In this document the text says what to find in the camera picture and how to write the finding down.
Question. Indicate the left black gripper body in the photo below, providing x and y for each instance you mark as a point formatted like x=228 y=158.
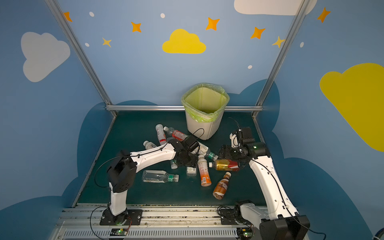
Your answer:
x=191 y=155

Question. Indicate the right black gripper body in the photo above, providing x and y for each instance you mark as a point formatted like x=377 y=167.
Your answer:
x=229 y=151

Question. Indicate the clear bottle green white label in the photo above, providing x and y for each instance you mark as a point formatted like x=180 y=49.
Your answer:
x=191 y=172

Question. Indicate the crushed clear bottle green cap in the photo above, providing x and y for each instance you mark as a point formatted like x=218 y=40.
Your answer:
x=154 y=176

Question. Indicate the brown coffee bottle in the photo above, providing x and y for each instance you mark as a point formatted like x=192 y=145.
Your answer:
x=222 y=186

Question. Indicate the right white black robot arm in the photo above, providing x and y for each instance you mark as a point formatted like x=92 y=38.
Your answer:
x=282 y=221

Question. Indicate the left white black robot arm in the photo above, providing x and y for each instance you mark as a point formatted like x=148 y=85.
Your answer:
x=122 y=171

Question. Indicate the white waste bin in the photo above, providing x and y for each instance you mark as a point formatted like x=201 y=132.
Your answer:
x=202 y=125

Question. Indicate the green plastic bin liner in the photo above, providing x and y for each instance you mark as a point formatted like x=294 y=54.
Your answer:
x=205 y=102

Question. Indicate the yellow red tea bottle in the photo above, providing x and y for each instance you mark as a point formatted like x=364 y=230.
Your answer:
x=224 y=165

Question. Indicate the white label green cap bottle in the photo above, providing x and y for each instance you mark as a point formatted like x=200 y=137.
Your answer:
x=206 y=152

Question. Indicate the clear bottle red label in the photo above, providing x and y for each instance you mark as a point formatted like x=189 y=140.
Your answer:
x=175 y=133

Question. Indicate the white orange gradient bottle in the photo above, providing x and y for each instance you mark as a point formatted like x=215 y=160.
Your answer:
x=204 y=172

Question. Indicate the white orange label bottle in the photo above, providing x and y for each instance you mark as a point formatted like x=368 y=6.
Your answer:
x=149 y=145

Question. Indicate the white bottle red cap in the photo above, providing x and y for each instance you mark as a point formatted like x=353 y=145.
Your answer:
x=161 y=134

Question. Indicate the right controller board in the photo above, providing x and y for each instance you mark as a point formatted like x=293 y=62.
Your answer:
x=244 y=233

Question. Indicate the controller board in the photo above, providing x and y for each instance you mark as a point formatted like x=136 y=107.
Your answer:
x=244 y=233
x=119 y=232

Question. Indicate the left controller board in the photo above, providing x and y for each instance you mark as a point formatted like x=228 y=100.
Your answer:
x=119 y=232

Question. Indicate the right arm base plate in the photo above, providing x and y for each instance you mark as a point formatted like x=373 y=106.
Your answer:
x=230 y=216

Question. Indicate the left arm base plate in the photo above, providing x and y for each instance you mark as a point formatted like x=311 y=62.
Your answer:
x=126 y=218

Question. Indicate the horizontal aluminium frame bar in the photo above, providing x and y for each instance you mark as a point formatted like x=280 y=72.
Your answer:
x=143 y=108

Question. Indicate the right aluminium frame post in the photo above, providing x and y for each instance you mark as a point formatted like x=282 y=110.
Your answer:
x=291 y=34

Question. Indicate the aluminium frame post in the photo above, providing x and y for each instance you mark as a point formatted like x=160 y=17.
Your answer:
x=57 y=12
x=291 y=34

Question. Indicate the left aluminium frame post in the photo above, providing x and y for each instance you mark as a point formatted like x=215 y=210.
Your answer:
x=57 y=12

